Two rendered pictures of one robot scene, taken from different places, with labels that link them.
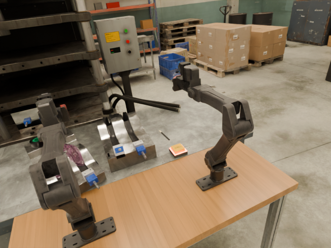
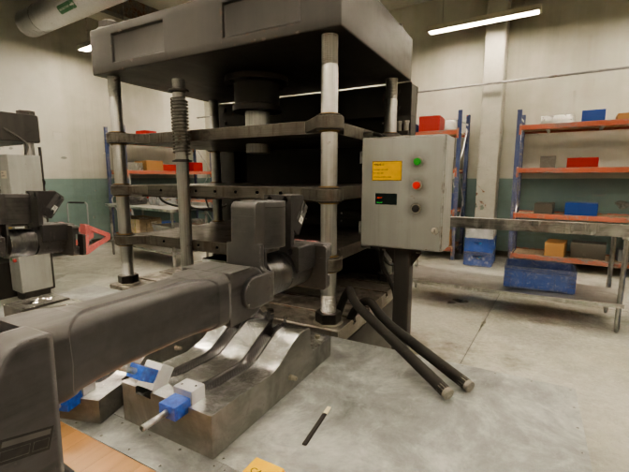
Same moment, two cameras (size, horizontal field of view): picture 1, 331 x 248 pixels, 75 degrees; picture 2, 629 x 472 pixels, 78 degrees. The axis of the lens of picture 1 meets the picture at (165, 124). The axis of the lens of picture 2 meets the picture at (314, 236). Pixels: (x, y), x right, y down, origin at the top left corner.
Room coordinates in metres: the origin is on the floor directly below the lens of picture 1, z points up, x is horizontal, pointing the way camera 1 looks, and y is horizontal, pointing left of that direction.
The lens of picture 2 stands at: (0.66, -0.56, 1.33)
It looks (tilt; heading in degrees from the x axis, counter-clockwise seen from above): 9 degrees down; 49
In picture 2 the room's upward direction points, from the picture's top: straight up
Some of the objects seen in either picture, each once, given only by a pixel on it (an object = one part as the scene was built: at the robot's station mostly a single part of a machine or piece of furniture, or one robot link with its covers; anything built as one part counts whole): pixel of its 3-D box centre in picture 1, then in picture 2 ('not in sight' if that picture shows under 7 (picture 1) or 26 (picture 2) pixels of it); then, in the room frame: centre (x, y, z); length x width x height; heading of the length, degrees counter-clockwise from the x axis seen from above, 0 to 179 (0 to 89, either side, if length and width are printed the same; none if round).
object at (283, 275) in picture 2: (190, 86); (265, 271); (0.95, -0.14, 1.21); 0.07 x 0.06 x 0.07; 21
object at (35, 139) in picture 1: (38, 141); not in sight; (1.06, 0.74, 0.93); 0.08 x 0.08 x 0.04
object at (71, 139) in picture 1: (62, 161); (124, 346); (0.95, 0.58, 0.86); 0.50 x 0.26 x 0.11; 37
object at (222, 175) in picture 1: (216, 172); not in sight; (0.75, -0.22, 0.84); 0.20 x 0.07 x 0.08; 111
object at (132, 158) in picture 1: (121, 133); (242, 358); (1.15, 0.28, 0.87); 0.50 x 0.26 x 0.14; 20
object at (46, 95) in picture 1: (49, 106); (49, 213); (0.79, 0.44, 1.25); 0.07 x 0.06 x 0.11; 111
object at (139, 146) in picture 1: (141, 151); (170, 409); (0.91, 0.14, 0.89); 0.13 x 0.05 x 0.05; 20
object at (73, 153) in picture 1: (61, 154); not in sight; (0.95, 0.58, 0.90); 0.26 x 0.18 x 0.08; 37
